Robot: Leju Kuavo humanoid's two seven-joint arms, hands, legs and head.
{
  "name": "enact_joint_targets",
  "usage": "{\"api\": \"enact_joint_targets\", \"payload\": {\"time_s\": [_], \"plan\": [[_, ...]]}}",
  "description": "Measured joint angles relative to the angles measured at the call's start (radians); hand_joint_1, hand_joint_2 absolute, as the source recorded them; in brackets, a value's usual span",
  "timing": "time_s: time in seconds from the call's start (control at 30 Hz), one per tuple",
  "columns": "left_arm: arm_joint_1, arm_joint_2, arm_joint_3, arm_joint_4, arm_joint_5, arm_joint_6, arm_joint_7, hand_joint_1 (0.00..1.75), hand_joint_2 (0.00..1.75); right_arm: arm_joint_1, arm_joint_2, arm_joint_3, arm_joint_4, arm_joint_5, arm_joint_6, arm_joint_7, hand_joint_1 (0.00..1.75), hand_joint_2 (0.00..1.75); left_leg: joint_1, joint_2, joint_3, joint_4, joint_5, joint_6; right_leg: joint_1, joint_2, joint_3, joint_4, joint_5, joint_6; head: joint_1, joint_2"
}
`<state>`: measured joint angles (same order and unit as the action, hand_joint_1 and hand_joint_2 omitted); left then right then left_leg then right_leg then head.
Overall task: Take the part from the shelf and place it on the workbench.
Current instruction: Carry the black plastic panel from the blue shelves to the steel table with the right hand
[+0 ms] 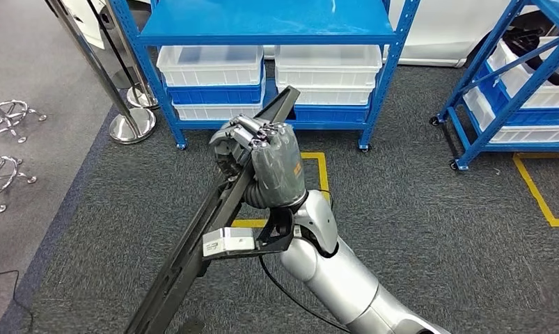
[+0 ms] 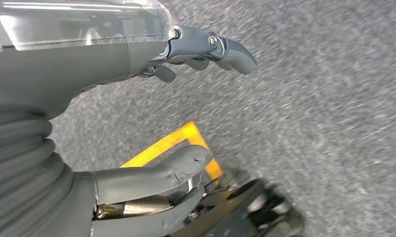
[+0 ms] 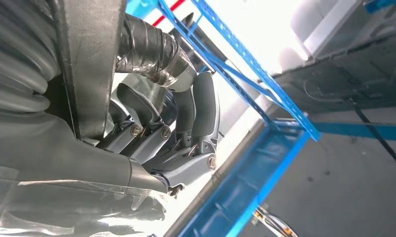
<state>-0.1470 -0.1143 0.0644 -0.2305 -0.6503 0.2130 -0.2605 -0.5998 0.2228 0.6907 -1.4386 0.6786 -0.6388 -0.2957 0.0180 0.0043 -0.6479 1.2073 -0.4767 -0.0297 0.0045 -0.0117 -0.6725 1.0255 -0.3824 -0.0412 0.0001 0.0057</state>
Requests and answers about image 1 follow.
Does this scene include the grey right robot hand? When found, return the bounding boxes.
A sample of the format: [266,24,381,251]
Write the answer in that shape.
[209,114,308,209]

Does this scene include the black plastic panel part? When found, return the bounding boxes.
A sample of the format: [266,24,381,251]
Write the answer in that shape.
[124,85,301,334]

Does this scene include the blue metal shelf rack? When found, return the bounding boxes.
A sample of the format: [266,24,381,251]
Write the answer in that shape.
[108,0,420,152]

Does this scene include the blue wheeled shelf rack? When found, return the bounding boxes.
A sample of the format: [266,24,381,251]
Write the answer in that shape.
[429,0,559,173]

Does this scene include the yellow floor tape square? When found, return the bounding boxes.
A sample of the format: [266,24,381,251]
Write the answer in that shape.
[231,152,331,229]
[512,152,559,228]

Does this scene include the white car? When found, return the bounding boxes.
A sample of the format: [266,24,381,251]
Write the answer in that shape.
[60,0,559,70]

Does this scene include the chrome stool star base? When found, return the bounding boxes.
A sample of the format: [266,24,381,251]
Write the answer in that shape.
[0,155,37,214]
[0,99,48,148]

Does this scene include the black trim parts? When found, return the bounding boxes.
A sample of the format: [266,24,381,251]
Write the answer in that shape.
[504,11,559,87]

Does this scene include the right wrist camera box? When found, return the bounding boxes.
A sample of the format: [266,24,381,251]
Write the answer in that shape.
[201,207,294,262]

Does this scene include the black camera cable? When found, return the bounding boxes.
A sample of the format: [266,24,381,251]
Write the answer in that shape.
[259,255,354,334]

